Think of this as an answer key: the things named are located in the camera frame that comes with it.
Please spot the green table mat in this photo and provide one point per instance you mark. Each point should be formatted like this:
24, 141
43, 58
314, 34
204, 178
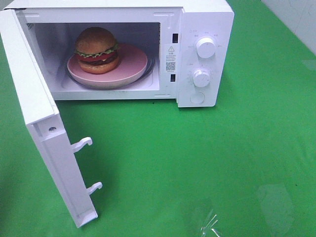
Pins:
157, 161

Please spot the white microwave door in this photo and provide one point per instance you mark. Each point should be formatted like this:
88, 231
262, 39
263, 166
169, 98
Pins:
42, 118

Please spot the pink round plate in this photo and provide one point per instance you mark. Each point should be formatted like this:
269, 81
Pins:
131, 66

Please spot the white upper dial knob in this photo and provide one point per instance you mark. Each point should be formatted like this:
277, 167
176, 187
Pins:
205, 47

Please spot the clear tape patch front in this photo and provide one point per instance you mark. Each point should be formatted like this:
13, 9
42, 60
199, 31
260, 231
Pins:
208, 220

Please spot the white dial knob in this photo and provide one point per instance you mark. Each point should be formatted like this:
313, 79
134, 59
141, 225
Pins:
201, 78
205, 47

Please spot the toy hamburger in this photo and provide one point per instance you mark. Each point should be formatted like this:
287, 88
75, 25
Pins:
96, 50

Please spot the glass microwave turntable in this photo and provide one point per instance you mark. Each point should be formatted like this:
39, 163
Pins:
143, 82

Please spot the white lower dial knob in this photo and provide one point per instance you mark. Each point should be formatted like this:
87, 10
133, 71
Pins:
201, 78

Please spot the round white door-release button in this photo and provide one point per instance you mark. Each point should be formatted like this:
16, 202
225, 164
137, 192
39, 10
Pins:
197, 98

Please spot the white microwave oven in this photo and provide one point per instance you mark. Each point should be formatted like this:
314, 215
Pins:
167, 30

